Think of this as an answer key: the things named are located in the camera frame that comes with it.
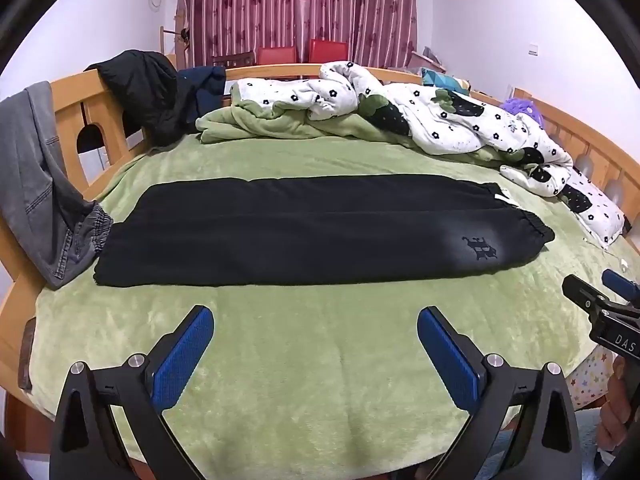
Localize green fleece bed blanket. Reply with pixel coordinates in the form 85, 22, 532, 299
30, 132, 633, 476

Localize white flower-print quilt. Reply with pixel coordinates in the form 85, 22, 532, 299
230, 60, 576, 198

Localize grey jeans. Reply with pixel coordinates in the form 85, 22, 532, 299
0, 80, 115, 290

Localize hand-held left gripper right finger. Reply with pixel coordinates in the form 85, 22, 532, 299
416, 306, 583, 480

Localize black jacket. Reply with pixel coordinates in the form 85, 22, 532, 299
84, 49, 198, 147

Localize red chair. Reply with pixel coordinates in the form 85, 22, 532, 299
308, 38, 348, 65
256, 46, 297, 66

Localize wooden coat rack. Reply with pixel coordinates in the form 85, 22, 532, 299
160, 0, 193, 68

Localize black pants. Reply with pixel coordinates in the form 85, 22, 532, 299
94, 176, 556, 288

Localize teal patterned pillow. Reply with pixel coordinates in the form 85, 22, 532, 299
420, 67, 471, 96

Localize dark blue garment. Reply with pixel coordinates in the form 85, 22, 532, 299
177, 65, 227, 111

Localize crumpled green blanket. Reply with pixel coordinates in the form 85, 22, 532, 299
195, 97, 431, 147

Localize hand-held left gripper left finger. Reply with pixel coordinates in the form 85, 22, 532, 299
50, 304, 216, 480

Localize person's right hand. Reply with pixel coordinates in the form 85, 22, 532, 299
597, 355, 640, 453

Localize wooden bed frame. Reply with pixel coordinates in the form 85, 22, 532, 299
0, 62, 640, 421

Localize white flower-print pillow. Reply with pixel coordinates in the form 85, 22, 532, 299
557, 165, 627, 251

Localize star-print sheet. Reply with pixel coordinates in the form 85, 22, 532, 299
570, 347, 618, 411

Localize dark wooden chair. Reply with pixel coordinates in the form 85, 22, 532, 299
212, 51, 256, 70

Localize purple fluffy cloth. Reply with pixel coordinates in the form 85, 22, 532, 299
501, 98, 545, 126

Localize red striped curtain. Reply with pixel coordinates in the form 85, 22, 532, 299
176, 0, 418, 68

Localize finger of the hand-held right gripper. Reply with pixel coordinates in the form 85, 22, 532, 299
562, 275, 610, 320
601, 269, 640, 307

